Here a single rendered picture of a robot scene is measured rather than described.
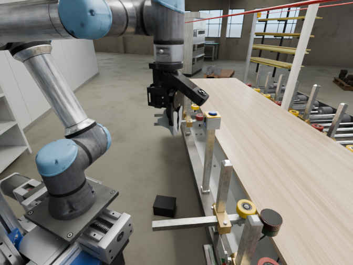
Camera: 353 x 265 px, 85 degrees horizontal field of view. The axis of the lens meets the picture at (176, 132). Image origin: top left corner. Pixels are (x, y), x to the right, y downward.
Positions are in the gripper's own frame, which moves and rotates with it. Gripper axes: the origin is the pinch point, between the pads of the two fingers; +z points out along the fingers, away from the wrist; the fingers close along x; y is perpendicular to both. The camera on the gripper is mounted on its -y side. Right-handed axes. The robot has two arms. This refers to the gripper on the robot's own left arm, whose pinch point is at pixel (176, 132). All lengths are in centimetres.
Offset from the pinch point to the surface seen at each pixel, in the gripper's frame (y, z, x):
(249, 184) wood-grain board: -24, 41, -35
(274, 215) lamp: -31.5, 20.0, 0.5
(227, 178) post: -15.3, 26.1, -16.7
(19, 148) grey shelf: 268, 119, -65
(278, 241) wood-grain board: -38, 41, -9
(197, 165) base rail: 12, 62, -63
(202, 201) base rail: -2, 62, -32
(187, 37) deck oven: 243, 1, -615
